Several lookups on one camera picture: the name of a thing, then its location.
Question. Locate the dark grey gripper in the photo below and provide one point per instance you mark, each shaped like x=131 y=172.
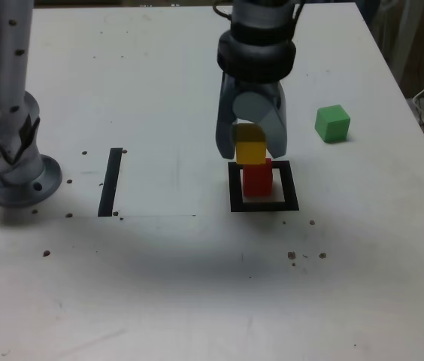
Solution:
x=261 y=87

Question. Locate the yellow cube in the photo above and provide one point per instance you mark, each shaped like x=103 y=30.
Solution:
x=251 y=152

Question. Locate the red cube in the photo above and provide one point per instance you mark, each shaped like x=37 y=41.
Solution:
x=257 y=182

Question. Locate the green cube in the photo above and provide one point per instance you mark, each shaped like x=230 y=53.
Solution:
x=332 y=126

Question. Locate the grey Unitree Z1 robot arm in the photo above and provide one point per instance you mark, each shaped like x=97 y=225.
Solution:
x=5 y=75

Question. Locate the black tape square outline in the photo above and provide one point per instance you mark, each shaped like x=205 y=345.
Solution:
x=234 y=188

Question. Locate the black tape strip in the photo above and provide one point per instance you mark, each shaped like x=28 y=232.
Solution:
x=109 y=184

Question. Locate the grey background furniture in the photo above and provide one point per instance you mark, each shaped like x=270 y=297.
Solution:
x=405 y=37

